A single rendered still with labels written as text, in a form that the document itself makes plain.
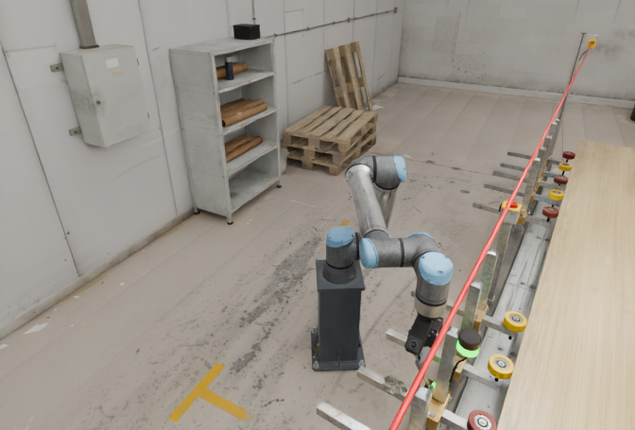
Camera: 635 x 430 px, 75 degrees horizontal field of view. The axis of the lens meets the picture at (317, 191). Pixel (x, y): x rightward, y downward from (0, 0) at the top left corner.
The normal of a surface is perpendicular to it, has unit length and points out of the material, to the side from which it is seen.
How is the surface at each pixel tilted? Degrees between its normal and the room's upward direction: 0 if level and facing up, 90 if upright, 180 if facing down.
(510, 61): 90
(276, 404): 0
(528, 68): 90
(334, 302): 90
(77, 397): 0
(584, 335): 0
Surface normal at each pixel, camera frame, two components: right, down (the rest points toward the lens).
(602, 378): 0.00, -0.88
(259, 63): -0.46, 0.41
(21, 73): 0.88, 0.22
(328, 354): 0.04, 0.47
